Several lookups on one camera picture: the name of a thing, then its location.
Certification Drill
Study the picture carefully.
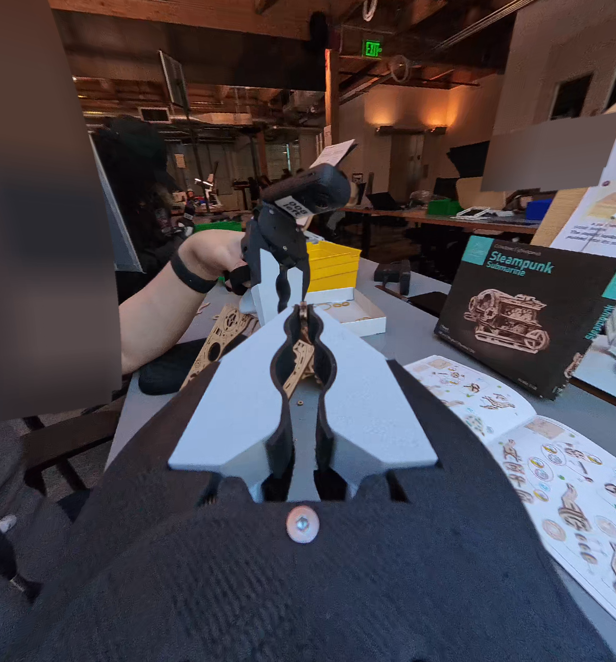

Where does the white cardboard box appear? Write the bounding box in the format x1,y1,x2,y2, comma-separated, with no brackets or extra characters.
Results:
305,289,387,338

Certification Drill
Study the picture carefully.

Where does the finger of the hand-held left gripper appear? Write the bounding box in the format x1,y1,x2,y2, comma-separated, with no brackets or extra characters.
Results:
250,250,288,328
281,264,310,311

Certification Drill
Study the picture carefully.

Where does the yellow plastic bin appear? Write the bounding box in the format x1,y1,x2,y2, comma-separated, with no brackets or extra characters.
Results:
304,239,362,294

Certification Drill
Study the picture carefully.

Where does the black model kit box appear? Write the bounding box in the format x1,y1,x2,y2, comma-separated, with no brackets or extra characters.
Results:
434,235,616,400

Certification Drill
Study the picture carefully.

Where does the black rectangular device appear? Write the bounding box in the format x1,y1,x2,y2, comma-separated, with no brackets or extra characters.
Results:
374,259,412,297

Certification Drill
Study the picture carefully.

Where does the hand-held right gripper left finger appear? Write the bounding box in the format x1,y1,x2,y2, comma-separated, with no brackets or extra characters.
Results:
167,305,301,502

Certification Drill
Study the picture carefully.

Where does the illustrated instruction booklet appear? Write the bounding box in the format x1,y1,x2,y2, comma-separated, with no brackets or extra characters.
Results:
403,354,616,642

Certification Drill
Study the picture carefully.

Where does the laser-cut plywood parts sheet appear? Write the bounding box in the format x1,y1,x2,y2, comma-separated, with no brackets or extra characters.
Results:
180,304,319,400

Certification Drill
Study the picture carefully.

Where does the black jacket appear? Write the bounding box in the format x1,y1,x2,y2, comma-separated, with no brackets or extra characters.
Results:
92,116,191,303

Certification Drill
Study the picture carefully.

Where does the black wristband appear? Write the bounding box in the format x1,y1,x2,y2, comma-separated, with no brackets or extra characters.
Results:
170,252,219,294

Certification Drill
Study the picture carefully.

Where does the black chair frame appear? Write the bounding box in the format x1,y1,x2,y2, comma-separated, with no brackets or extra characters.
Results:
21,395,125,494

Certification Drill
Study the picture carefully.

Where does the person's left forearm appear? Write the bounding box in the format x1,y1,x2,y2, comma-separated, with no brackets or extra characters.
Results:
119,274,223,375

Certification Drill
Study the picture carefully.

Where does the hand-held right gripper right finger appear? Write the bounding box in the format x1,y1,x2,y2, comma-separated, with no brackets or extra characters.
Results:
308,305,439,489

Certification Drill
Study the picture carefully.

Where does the person's left hand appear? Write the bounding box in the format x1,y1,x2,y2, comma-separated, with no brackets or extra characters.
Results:
176,229,252,282

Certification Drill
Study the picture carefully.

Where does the grey office desk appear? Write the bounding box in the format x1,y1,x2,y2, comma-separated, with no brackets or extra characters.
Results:
339,206,541,270

